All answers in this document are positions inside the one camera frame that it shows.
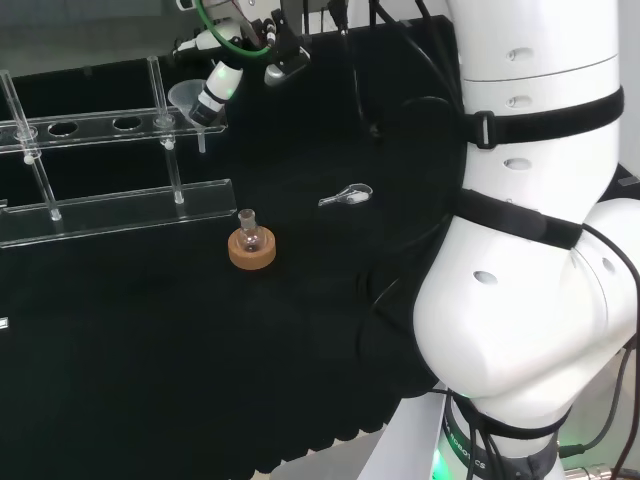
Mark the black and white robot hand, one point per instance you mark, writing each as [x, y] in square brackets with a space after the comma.
[220, 82]

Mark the translucent plastic funnel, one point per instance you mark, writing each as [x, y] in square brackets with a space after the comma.
[181, 96]

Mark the clear acrylic funnel stand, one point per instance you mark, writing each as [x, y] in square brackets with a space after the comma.
[120, 207]

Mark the glass weighing funnel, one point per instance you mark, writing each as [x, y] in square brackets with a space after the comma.
[354, 196]

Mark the small round-bottom glass flask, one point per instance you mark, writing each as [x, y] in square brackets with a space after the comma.
[249, 239]

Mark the black bench cloth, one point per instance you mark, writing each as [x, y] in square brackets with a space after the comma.
[150, 350]

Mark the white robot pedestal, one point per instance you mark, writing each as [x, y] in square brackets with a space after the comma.
[405, 450]

